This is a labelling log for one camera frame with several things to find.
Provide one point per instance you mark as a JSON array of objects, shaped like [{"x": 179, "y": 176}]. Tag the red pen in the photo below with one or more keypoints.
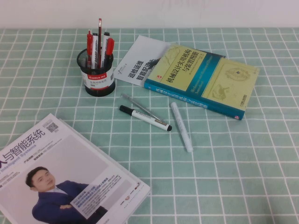
[
  {"x": 110, "y": 46},
  {"x": 89, "y": 42}
]

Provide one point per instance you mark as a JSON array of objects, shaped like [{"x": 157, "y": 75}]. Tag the black mesh pen holder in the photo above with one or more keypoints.
[{"x": 98, "y": 88}]

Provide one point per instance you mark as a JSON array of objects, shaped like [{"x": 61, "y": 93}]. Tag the white magazine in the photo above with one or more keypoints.
[{"x": 140, "y": 202}]

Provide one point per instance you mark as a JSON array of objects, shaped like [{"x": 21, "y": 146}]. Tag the gray gel pen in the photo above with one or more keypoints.
[{"x": 135, "y": 103}]

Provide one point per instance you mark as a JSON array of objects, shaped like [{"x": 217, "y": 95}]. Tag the green checked tablecloth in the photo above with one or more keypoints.
[{"x": 233, "y": 163}]

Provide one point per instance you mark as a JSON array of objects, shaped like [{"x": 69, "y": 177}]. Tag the red black pencil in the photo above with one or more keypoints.
[{"x": 100, "y": 35}]

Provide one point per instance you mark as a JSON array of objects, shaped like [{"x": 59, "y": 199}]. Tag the magazine with man cover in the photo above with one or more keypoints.
[{"x": 70, "y": 151}]

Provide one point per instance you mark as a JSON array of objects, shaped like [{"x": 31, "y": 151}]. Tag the yellow teal hardcover book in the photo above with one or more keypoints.
[{"x": 210, "y": 77}]

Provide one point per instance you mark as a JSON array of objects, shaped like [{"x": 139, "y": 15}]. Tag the white booklet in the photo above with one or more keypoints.
[{"x": 137, "y": 53}]

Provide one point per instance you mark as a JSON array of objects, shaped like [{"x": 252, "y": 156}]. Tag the white pen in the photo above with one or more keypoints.
[{"x": 181, "y": 126}]

